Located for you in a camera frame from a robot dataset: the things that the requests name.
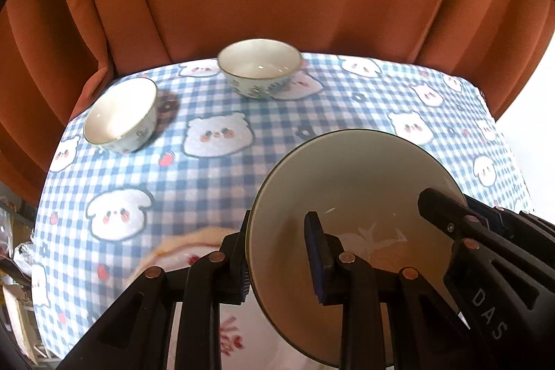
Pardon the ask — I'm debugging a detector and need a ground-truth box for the orange curtain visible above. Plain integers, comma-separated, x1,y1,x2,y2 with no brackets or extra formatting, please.
1,0,554,204

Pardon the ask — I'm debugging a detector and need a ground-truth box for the small floral bowl left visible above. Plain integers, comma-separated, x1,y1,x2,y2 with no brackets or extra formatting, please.
83,77,158,154

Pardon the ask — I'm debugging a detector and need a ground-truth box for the blue checkered cartoon tablecloth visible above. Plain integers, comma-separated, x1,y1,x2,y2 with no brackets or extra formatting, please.
32,53,531,357

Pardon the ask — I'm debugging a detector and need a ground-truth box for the blue pattern small bowl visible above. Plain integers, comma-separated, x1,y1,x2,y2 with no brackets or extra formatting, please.
216,38,303,100

